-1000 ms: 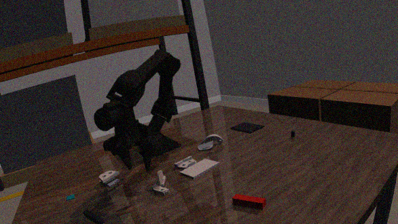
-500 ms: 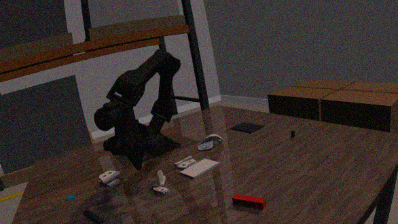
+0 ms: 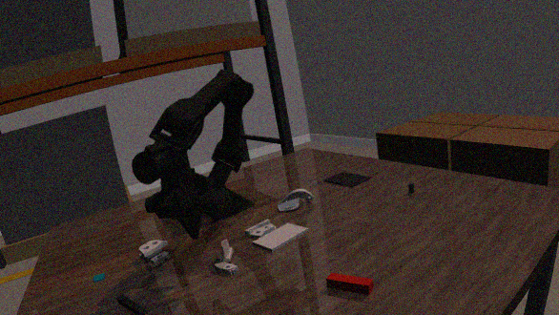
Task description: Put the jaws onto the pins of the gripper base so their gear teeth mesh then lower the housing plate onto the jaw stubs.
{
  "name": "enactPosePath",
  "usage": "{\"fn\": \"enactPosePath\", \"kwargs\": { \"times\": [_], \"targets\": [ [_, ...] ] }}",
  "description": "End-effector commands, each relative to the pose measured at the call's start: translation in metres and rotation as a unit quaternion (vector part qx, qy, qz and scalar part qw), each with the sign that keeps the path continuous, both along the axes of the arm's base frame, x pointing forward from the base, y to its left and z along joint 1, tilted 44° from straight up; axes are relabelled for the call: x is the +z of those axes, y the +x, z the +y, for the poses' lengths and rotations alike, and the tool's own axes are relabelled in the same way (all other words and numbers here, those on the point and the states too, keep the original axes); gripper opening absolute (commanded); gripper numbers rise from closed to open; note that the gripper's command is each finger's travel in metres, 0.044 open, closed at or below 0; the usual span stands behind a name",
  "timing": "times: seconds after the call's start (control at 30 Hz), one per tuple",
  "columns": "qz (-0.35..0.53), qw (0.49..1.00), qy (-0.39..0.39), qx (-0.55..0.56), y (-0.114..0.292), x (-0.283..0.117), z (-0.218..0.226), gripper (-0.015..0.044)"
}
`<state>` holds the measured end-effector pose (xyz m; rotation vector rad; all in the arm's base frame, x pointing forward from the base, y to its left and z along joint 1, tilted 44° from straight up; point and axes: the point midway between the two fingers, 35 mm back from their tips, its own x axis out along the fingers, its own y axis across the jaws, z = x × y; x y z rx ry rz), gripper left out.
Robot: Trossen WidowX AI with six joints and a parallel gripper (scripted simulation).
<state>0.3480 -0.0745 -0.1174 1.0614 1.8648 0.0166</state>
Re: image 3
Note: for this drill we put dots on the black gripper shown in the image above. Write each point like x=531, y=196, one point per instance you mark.
x=212, y=201

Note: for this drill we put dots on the red rectangular block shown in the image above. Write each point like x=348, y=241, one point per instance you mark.
x=350, y=283

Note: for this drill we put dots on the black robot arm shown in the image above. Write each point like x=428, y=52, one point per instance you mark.
x=184, y=119

